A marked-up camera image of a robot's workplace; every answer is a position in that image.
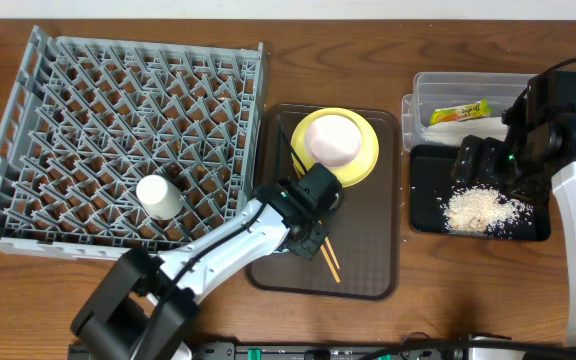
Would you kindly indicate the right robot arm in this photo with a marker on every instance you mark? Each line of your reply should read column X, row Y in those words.
column 533, row 163

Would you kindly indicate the wooden chopstick left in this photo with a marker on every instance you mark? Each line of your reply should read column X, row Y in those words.
column 330, row 264

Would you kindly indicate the white paper cup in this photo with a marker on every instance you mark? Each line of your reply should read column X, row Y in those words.
column 160, row 199

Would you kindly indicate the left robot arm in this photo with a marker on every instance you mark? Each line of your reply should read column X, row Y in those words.
column 145, row 306

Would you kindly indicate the wooden chopstick right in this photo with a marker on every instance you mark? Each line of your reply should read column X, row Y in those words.
column 331, row 253

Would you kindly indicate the dark brown serving tray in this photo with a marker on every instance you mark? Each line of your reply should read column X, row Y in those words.
column 364, row 234

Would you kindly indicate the wooden chopstick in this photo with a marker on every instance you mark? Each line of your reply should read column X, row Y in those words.
column 331, row 253
column 330, row 264

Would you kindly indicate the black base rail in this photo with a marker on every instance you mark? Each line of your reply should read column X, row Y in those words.
column 408, row 351

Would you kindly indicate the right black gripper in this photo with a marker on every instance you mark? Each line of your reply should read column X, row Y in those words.
column 489, row 149

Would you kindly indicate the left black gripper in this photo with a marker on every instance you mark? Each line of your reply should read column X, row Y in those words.
column 310, row 241

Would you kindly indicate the yellow round plate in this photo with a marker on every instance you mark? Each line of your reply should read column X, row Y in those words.
column 352, row 173

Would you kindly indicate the black waste tray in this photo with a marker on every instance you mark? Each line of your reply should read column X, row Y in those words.
column 431, row 187

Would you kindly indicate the clear plastic waste bin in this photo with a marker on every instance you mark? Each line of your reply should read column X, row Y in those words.
column 437, row 90

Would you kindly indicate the rice food scraps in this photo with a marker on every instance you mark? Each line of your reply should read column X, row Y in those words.
column 481, row 210

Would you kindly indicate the grey plastic dishwasher rack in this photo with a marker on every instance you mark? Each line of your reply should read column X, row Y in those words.
column 87, row 119

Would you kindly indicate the green orange snack wrapper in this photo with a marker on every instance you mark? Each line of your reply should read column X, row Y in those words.
column 479, row 109

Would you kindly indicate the white pink small bowl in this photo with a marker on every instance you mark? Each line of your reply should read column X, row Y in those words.
column 333, row 140

